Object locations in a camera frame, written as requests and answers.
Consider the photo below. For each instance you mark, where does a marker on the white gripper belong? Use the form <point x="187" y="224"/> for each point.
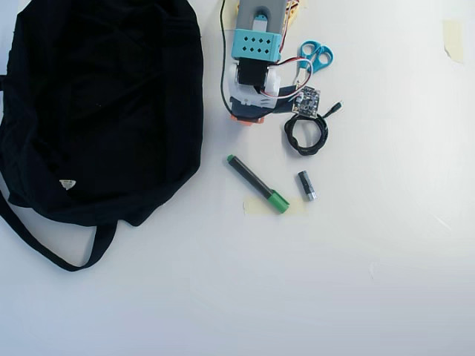
<point x="248" y="119"/>

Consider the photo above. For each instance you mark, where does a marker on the teal and grey robot arm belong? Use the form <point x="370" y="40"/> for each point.
<point x="256" y="44"/>

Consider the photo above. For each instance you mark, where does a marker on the black fabric bag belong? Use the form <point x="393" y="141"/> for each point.
<point x="104" y="111"/>

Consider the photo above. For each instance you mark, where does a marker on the black marker with green cap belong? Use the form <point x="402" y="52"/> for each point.
<point x="256" y="183"/>

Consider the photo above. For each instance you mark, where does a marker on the small black cylindrical battery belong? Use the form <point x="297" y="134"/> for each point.
<point x="307" y="186"/>

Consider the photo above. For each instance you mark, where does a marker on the beige masking tape strip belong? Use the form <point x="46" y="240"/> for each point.
<point x="453" y="41"/>
<point x="298" y="11"/>
<point x="256" y="207"/>
<point x="234" y="3"/>

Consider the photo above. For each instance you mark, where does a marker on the camera circuit board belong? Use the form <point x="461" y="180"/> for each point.
<point x="307" y="103"/>

